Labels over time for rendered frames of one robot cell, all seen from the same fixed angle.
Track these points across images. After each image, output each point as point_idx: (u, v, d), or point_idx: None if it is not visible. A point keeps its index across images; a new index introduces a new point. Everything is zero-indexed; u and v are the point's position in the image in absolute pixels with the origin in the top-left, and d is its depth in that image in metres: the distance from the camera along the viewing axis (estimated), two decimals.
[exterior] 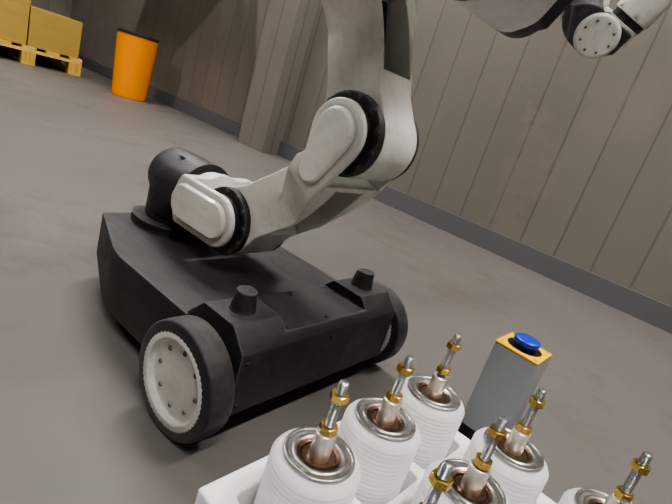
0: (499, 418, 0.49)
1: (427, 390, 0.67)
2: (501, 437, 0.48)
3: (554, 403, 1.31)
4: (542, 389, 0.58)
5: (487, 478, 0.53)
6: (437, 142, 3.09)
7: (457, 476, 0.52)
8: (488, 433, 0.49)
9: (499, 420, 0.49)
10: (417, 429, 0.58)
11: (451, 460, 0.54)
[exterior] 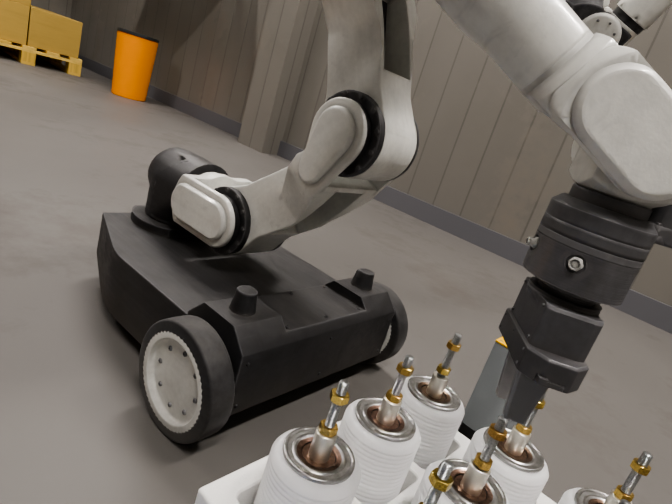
0: (499, 418, 0.49)
1: (427, 390, 0.67)
2: (501, 437, 0.48)
3: (554, 403, 1.31)
4: None
5: (487, 478, 0.53)
6: (437, 142, 3.09)
7: (457, 476, 0.52)
8: (488, 433, 0.49)
9: (499, 420, 0.49)
10: (417, 429, 0.58)
11: (451, 460, 0.54)
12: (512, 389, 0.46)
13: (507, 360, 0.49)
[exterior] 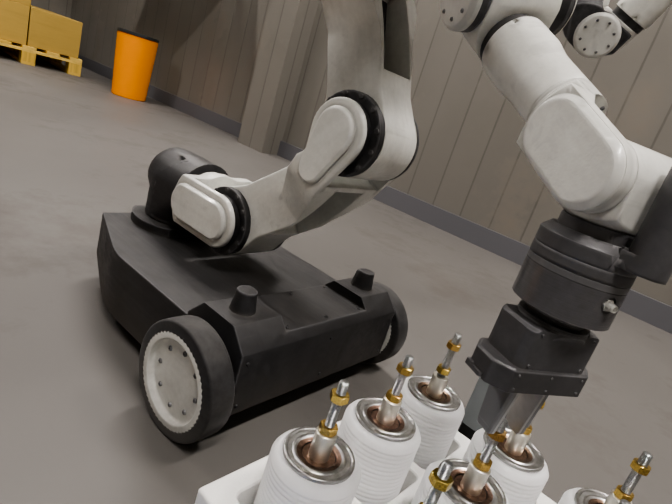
0: (506, 423, 0.48)
1: (427, 390, 0.67)
2: None
3: (554, 403, 1.31)
4: None
5: (487, 478, 0.53)
6: (437, 142, 3.09)
7: (457, 476, 0.52)
8: (503, 441, 0.49)
9: (506, 424, 0.49)
10: (417, 429, 0.58)
11: (451, 460, 0.54)
12: (528, 413, 0.48)
13: (513, 403, 0.46)
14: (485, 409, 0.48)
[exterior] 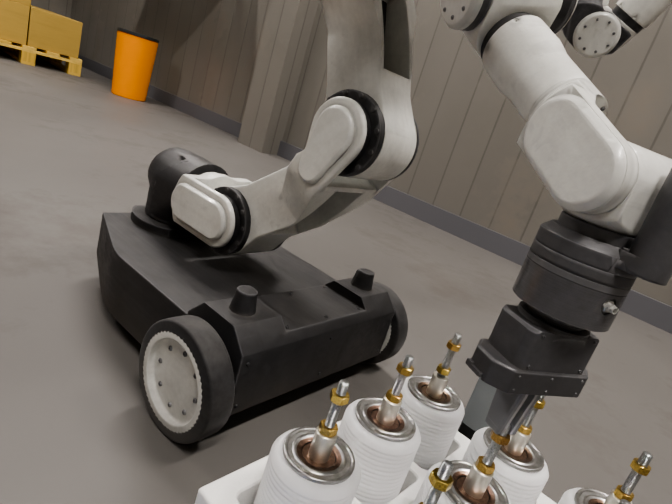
0: None
1: (427, 390, 0.67)
2: (505, 441, 0.48)
3: (554, 403, 1.31)
4: None
5: (499, 494, 0.51)
6: (437, 142, 3.09)
7: (467, 477, 0.53)
8: (492, 438, 0.49)
9: None
10: (417, 429, 0.58)
11: (470, 464, 0.54)
12: (520, 413, 0.48)
13: (521, 404, 0.46)
14: (494, 410, 0.48)
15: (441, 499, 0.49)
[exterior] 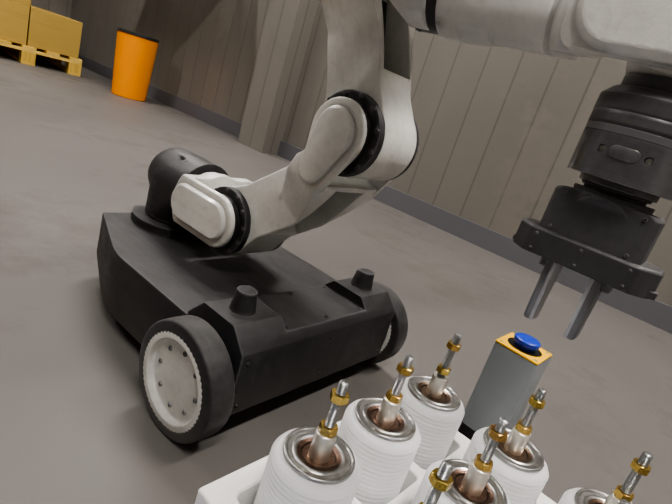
0: (500, 420, 0.49)
1: (427, 390, 0.67)
2: (503, 438, 0.48)
3: (554, 403, 1.31)
4: (542, 389, 0.58)
5: (498, 492, 0.52)
6: (437, 142, 3.09)
7: (465, 475, 0.53)
8: (489, 435, 0.49)
9: (500, 422, 0.49)
10: (417, 429, 0.58)
11: (469, 463, 0.55)
12: (549, 291, 0.46)
13: None
14: (583, 322, 0.43)
15: (440, 496, 0.49)
